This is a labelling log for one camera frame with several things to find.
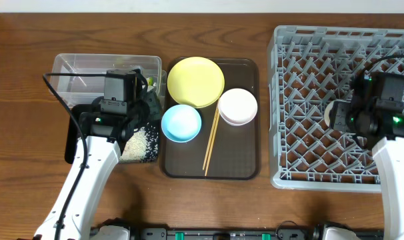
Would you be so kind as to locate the brown serving tray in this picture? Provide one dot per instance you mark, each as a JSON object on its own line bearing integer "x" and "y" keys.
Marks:
{"x": 236, "y": 152}

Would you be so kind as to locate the clear plastic bin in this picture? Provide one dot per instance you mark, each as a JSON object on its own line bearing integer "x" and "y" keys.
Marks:
{"x": 82, "y": 81}

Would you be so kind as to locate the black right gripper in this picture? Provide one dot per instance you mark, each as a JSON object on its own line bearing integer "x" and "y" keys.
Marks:
{"x": 339, "y": 116}

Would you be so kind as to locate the wooden chopstick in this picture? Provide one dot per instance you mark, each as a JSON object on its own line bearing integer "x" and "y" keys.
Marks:
{"x": 210, "y": 140}
{"x": 212, "y": 146}

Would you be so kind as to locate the left wooden chopstick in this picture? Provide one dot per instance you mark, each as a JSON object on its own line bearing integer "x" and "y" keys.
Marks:
{"x": 210, "y": 140}

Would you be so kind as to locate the yellow plate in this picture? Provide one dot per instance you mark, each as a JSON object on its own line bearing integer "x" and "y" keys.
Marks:
{"x": 195, "y": 81}

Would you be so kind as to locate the spilled rice pile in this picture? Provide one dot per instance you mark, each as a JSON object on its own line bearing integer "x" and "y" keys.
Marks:
{"x": 136, "y": 148}

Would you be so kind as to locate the light blue bowl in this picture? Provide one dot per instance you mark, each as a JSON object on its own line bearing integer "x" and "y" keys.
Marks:
{"x": 181, "y": 123}

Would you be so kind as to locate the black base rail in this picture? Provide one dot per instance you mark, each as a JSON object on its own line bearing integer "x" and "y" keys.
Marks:
{"x": 222, "y": 235}

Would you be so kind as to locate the grey dishwasher rack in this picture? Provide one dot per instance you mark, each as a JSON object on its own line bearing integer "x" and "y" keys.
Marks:
{"x": 308, "y": 67}

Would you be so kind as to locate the black rectangular tray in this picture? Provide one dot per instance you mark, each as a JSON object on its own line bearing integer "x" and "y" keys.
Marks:
{"x": 73, "y": 133}

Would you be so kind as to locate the green orange snack wrapper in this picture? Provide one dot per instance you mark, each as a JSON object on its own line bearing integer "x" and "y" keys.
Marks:
{"x": 150, "y": 83}

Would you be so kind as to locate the right wooden chopstick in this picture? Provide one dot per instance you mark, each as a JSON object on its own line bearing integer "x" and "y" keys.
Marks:
{"x": 212, "y": 146}

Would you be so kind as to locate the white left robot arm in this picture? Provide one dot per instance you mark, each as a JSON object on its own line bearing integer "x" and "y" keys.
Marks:
{"x": 107, "y": 143}

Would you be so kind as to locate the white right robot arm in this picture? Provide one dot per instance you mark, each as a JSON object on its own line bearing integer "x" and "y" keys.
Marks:
{"x": 383, "y": 128}

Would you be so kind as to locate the pink bowl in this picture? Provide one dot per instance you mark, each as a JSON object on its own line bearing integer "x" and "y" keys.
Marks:
{"x": 237, "y": 106}

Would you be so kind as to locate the pale green cup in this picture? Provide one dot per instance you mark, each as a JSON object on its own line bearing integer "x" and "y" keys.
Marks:
{"x": 329, "y": 114}

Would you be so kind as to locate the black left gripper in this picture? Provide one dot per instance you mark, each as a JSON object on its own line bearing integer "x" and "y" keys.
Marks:
{"x": 150, "y": 102}

